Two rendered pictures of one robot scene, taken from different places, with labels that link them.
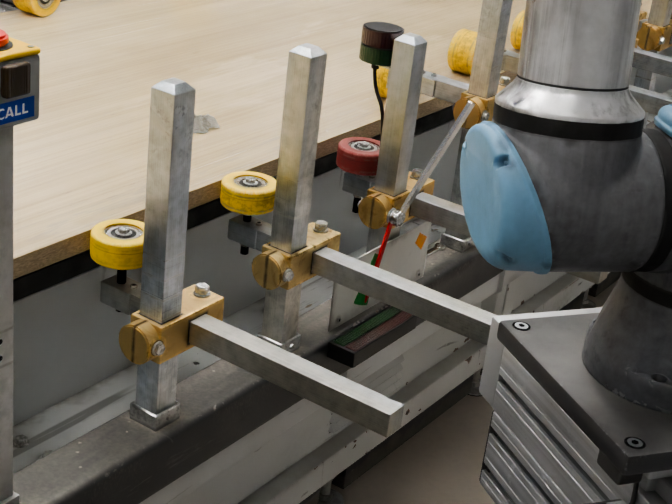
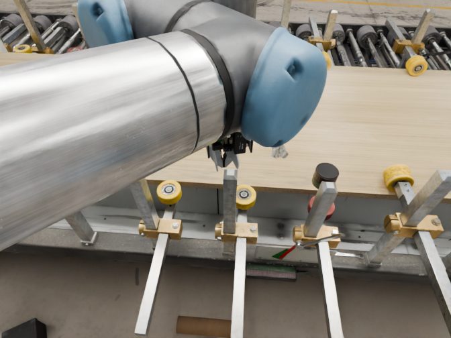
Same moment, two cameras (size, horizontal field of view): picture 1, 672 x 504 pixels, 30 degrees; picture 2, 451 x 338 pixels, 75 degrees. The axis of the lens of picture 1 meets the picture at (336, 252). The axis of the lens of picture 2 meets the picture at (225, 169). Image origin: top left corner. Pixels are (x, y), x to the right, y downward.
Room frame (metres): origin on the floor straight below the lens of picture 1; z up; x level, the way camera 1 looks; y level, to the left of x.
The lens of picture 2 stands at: (1.29, -0.35, 1.69)
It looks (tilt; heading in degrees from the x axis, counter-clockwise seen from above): 49 degrees down; 62
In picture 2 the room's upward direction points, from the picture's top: straight up
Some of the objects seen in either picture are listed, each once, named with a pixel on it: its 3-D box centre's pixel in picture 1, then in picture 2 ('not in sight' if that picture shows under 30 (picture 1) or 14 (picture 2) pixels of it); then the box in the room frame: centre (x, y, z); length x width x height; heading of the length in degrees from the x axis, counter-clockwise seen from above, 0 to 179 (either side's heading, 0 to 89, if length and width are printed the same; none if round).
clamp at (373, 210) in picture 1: (394, 200); (315, 235); (1.75, -0.08, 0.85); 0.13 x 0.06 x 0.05; 148
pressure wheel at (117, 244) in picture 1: (122, 269); (170, 198); (1.40, 0.26, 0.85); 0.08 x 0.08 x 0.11
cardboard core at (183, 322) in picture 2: not in sight; (207, 326); (1.38, 0.02, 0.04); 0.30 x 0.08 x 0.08; 148
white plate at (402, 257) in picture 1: (382, 273); (293, 255); (1.69, -0.07, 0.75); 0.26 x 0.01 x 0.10; 148
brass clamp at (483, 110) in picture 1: (486, 105); (411, 225); (1.96, -0.21, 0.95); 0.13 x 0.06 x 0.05; 148
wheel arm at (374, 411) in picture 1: (242, 351); (160, 256); (1.29, 0.10, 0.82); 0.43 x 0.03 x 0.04; 58
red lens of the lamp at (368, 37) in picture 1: (382, 35); (326, 174); (1.76, -0.03, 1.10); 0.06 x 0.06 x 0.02
